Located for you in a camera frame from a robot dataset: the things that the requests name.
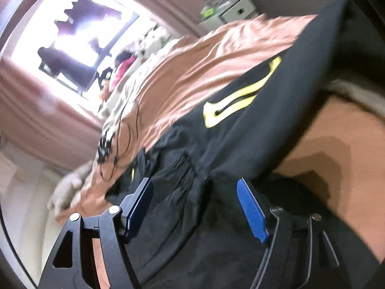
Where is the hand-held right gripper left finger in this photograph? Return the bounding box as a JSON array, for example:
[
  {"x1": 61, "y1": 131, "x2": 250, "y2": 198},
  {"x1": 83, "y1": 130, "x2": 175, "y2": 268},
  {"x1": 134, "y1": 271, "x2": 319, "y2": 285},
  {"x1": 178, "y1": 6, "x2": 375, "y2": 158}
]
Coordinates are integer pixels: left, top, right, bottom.
[{"x1": 38, "y1": 177, "x2": 154, "y2": 289}]

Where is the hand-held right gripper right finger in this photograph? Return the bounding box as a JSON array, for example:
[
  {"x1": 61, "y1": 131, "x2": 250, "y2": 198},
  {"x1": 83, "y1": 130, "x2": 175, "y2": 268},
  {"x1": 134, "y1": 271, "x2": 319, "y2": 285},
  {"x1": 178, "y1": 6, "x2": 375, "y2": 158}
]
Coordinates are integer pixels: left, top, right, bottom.
[{"x1": 237, "y1": 177, "x2": 352, "y2": 289}]

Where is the black garment with yellow print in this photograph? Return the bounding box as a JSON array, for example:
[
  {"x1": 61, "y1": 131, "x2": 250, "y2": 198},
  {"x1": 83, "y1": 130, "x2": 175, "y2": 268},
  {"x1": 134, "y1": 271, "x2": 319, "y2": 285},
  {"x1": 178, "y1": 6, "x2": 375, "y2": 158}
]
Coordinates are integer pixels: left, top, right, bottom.
[{"x1": 105, "y1": 0, "x2": 384, "y2": 289}]

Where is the grey plush cloth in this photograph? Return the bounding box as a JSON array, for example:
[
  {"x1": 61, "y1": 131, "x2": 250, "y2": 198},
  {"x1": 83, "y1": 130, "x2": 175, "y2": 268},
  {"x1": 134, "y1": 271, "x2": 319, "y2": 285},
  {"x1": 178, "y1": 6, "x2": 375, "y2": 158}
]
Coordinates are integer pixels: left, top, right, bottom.
[{"x1": 48, "y1": 161, "x2": 94, "y2": 217}]

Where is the cream bed sheet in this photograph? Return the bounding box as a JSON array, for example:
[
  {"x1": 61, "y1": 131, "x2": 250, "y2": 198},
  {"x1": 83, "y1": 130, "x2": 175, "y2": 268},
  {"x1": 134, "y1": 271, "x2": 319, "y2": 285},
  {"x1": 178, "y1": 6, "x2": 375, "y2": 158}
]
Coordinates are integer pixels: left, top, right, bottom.
[{"x1": 98, "y1": 36, "x2": 187, "y2": 157}]

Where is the pink curtain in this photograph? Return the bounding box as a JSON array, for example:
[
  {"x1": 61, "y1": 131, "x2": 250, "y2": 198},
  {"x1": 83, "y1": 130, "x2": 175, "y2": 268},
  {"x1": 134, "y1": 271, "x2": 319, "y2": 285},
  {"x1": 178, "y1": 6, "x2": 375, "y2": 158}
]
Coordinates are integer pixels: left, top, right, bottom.
[{"x1": 0, "y1": 0, "x2": 211, "y2": 169}]

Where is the black white plush toy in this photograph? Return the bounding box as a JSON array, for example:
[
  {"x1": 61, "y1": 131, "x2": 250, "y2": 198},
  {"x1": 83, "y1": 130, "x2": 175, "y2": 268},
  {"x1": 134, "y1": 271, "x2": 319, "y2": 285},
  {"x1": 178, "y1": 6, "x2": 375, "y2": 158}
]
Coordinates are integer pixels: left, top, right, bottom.
[{"x1": 98, "y1": 68, "x2": 113, "y2": 88}]

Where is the pink cloth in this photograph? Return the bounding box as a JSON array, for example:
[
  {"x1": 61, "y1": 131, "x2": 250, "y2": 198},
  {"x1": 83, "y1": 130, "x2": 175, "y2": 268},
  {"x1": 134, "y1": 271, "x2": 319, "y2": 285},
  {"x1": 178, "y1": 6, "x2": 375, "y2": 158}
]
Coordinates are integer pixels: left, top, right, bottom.
[{"x1": 111, "y1": 51, "x2": 136, "y2": 88}]

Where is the brown plush blanket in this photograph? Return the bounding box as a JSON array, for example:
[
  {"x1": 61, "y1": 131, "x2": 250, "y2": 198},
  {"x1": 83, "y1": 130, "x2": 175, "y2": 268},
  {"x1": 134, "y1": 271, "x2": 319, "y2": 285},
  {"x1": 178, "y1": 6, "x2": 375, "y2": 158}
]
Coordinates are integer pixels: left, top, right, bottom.
[{"x1": 54, "y1": 13, "x2": 382, "y2": 289}]

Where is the pale fluffy cloth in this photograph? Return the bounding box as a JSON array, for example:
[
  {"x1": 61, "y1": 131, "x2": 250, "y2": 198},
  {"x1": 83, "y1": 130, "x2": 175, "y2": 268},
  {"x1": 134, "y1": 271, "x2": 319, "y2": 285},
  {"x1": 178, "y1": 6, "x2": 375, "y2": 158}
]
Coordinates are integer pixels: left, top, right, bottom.
[{"x1": 329, "y1": 80, "x2": 385, "y2": 118}]

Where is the white drawer cabinet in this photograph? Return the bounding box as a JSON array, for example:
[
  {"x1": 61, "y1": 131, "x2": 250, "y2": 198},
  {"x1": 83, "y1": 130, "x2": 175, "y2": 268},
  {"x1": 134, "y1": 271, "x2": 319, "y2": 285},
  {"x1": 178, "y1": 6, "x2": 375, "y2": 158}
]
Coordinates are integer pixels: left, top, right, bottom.
[{"x1": 199, "y1": 0, "x2": 259, "y2": 26}]

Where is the bright window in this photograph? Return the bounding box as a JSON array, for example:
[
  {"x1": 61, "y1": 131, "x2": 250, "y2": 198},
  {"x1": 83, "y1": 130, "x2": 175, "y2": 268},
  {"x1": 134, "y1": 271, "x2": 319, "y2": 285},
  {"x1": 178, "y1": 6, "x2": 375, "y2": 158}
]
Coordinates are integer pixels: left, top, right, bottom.
[{"x1": 12, "y1": 0, "x2": 140, "y2": 97}]

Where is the green item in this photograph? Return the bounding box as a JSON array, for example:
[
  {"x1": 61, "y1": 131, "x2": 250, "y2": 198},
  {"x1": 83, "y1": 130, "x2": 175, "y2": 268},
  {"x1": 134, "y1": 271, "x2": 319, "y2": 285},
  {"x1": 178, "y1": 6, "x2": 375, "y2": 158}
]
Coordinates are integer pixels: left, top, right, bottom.
[{"x1": 200, "y1": 4, "x2": 217, "y2": 19}]

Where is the thin black cable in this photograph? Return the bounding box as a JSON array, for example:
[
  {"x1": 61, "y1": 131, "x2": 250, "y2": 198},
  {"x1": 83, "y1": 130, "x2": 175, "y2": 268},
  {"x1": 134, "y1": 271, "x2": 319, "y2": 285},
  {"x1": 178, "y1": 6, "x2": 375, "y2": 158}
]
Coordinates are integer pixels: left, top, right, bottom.
[{"x1": 98, "y1": 105, "x2": 142, "y2": 181}]

